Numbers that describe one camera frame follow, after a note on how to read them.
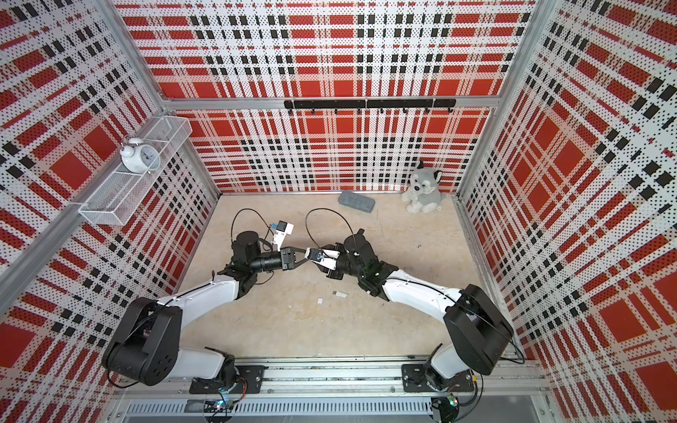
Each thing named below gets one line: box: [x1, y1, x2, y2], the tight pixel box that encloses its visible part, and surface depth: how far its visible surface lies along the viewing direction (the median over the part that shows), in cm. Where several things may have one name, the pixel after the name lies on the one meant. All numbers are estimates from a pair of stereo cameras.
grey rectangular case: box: [337, 190, 376, 214], surface depth 117 cm
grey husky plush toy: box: [401, 160, 443, 215], surface depth 106 cm
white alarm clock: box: [119, 137, 162, 175], surface depth 72 cm
